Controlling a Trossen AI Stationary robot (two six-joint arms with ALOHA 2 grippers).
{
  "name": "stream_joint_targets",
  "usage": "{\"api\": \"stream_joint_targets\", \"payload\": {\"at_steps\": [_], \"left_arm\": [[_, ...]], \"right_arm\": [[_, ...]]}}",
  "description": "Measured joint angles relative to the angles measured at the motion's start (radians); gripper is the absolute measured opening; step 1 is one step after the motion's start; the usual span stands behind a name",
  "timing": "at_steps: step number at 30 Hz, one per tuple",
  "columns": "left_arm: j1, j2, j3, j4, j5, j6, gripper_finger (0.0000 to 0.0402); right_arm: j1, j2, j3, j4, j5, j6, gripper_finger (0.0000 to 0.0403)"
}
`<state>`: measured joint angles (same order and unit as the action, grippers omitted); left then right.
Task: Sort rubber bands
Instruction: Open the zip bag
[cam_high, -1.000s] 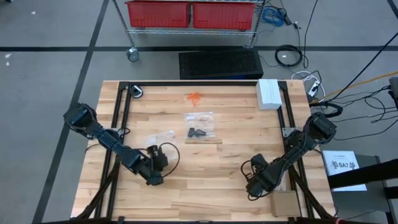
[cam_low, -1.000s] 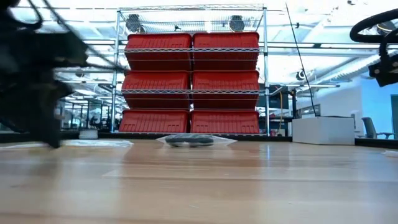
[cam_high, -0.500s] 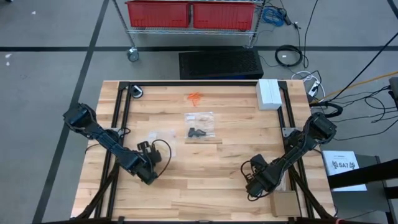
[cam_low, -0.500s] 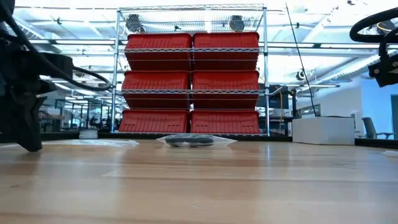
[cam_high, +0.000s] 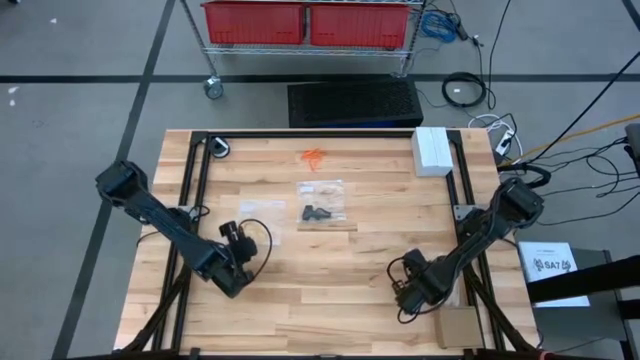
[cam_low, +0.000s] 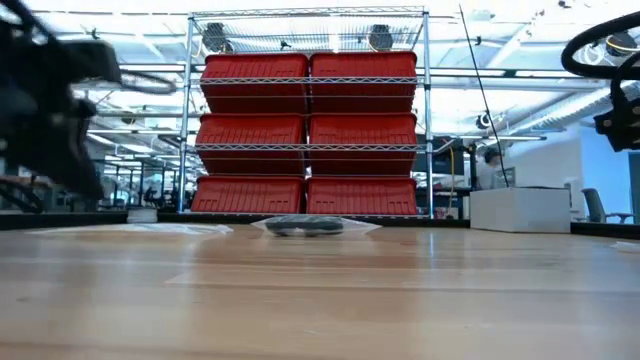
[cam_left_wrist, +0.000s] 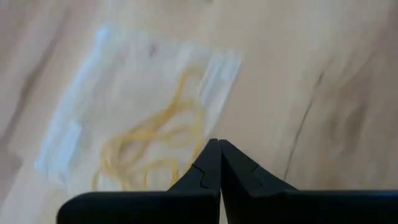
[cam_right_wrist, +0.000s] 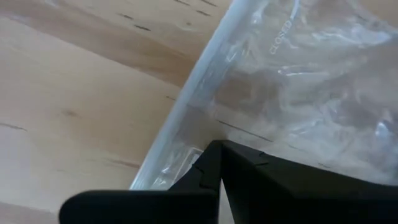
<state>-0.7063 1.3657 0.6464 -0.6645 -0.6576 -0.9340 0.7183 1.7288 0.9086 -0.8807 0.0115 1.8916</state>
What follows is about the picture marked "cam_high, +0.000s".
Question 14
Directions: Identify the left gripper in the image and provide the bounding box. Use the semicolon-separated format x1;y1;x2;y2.
218;221;259;300

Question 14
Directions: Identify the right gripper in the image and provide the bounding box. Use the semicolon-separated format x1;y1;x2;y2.
394;248;444;315

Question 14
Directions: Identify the orange rubber bands pile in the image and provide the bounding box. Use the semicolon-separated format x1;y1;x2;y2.
301;147;329;172

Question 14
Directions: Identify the small brown cardboard box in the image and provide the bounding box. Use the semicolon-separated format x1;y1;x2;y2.
432;306;485;350

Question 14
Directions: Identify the white printed booklet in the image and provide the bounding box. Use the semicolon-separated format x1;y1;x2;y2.
517;241;591;309

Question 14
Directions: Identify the white cardboard box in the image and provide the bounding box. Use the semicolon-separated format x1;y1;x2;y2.
410;126;455;178

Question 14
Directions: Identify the grey side cart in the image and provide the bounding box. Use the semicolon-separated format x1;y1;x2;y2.
529;248;631;360

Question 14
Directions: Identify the black beam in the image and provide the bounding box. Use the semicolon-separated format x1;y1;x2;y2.
527;254;640;305

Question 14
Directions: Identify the grey cart caster wheel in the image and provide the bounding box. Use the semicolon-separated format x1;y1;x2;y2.
203;75;225;100

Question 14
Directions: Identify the white power strip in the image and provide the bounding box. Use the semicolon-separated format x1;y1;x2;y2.
494;128;516;156

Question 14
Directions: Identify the black floor mat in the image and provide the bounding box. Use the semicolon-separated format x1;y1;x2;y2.
287;78;425;129

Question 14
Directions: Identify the red plastic bin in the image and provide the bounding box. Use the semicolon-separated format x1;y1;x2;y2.
308;3;411;50
201;1;307;45

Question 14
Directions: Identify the black power adapter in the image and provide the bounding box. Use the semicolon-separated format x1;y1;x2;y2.
449;12;485;49

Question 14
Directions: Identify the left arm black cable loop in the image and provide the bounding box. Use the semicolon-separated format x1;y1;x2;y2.
238;218;274;281

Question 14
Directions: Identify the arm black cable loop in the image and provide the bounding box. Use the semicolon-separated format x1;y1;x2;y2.
386;257;441;325
238;218;274;281

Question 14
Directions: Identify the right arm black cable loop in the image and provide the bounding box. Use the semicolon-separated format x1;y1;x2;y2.
386;257;441;325

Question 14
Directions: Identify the thick black cable loop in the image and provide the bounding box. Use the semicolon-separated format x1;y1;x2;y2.
497;162;553;192

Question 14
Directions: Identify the white cable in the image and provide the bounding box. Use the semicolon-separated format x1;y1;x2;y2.
468;113;525;159

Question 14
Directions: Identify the coiled black cable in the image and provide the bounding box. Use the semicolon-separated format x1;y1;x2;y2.
441;71;489;109

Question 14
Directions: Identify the chrome wire shelving cart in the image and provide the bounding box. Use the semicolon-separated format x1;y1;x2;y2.
179;0;430;80

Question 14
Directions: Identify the yellow cable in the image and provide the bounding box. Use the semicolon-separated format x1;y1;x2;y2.
504;113;640;166

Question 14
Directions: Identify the long black cable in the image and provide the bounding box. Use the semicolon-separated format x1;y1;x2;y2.
524;64;640;166
487;0;514;111

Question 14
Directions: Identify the coiled blue cable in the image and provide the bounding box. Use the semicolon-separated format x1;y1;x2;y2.
419;9;460;44

